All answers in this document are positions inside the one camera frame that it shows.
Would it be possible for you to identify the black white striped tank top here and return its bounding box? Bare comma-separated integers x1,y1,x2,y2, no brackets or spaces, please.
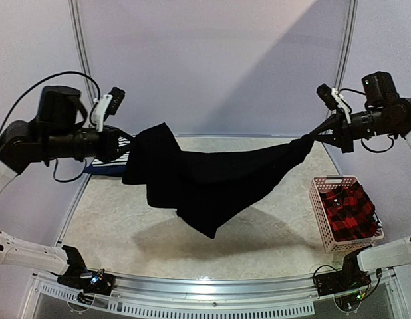
91,135,134,167

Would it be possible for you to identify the black garment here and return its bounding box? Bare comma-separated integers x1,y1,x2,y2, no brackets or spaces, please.
122,123,313,239

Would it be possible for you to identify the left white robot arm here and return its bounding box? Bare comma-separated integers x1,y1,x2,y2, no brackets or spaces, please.
0,86,131,288

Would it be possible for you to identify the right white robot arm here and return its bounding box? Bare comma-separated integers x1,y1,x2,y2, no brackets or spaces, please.
311,71,411,290

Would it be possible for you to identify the pink perforated laundry basket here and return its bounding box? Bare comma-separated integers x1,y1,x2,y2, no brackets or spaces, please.
309,175,384,253

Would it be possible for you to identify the folded blue garment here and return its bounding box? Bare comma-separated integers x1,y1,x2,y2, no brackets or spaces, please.
83,161,126,177

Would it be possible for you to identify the red black plaid shirt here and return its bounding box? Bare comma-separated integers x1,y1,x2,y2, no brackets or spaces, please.
319,182,382,242

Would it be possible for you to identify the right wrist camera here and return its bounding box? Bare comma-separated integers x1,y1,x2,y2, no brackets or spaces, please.
317,84,352,124

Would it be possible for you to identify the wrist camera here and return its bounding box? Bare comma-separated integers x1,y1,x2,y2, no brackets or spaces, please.
317,84,352,124
90,87,126,132

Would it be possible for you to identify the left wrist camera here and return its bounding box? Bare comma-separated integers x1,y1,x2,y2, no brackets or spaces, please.
90,87,126,132

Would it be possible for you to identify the right aluminium corner post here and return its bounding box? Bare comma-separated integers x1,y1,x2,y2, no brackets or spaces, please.
334,0,358,88

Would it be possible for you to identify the aluminium corner post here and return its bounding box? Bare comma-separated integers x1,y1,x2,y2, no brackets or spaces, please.
68,0,95,104
334,0,358,88

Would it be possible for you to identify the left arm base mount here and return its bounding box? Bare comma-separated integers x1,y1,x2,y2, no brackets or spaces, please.
57,245,116,296

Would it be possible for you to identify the left aluminium corner post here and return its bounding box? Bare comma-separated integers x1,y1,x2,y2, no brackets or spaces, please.
68,0,95,104

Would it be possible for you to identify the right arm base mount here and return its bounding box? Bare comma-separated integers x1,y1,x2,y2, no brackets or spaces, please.
312,249,371,296

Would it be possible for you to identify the aluminium front rail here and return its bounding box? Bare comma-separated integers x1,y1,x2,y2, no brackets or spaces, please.
17,261,409,319

